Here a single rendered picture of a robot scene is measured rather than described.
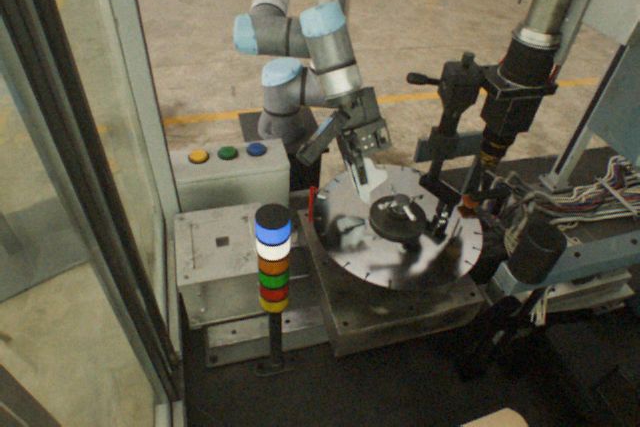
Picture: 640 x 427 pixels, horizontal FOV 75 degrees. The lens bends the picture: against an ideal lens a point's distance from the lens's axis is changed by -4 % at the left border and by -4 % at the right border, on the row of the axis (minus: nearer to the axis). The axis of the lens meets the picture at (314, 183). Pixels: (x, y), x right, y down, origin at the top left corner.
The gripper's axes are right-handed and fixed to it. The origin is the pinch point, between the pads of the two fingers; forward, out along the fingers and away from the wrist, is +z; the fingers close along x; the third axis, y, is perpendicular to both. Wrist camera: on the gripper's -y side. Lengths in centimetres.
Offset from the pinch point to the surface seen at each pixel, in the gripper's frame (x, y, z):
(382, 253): -7.4, -1.2, 8.4
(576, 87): 212, 248, 55
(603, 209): 16, 70, 35
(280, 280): -20.3, -19.8, -0.5
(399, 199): -3.5, 5.8, 1.4
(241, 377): -4.7, -33.0, 22.9
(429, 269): -11.8, 5.0, 12.4
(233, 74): 259, -1, -33
